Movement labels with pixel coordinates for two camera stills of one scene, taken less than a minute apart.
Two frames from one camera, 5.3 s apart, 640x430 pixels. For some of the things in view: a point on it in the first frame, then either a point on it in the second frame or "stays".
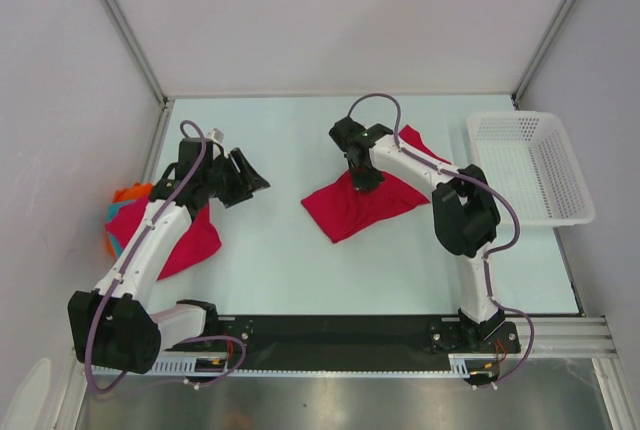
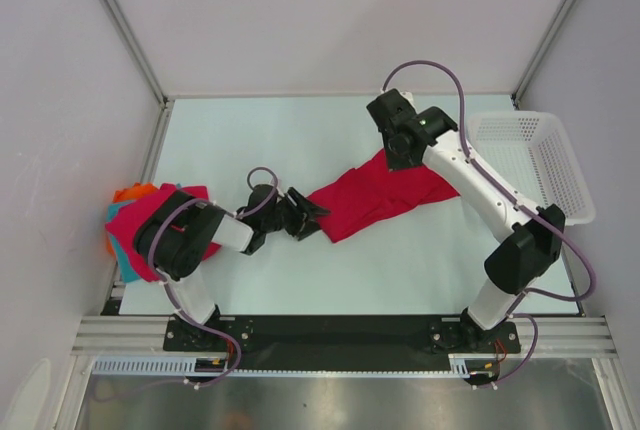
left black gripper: [246, 182] to [303, 213]
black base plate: [273, 341] stays
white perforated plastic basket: [528, 158] stays
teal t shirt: [111, 211] stays
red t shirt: [338, 208] stays
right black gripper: [363, 184] to [395, 164]
